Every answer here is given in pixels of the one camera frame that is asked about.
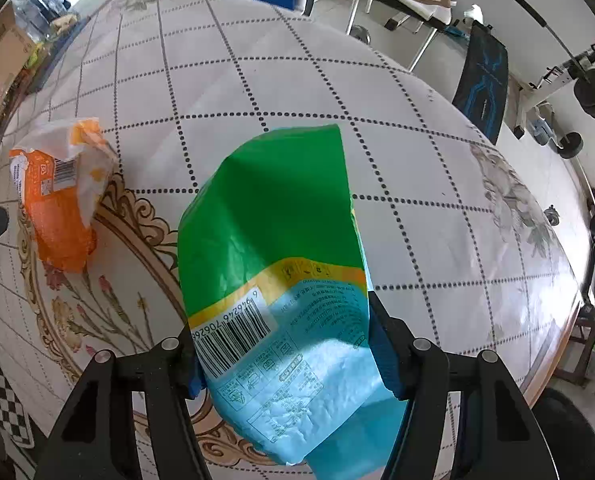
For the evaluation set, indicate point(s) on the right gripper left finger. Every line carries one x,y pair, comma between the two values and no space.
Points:
95,436

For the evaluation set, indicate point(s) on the green blue snack bag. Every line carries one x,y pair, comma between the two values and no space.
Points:
275,287

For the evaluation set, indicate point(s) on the orange white snack bag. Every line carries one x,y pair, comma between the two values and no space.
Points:
60,171

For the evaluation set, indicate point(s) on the black white checkered cloth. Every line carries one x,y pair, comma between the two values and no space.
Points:
14,420

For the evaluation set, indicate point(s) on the white patterned tablecloth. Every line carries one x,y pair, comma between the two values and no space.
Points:
456,244

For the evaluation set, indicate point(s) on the black blue banner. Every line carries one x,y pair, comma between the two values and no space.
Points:
483,86

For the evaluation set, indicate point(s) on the barbell with black weights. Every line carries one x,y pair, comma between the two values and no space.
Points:
577,70

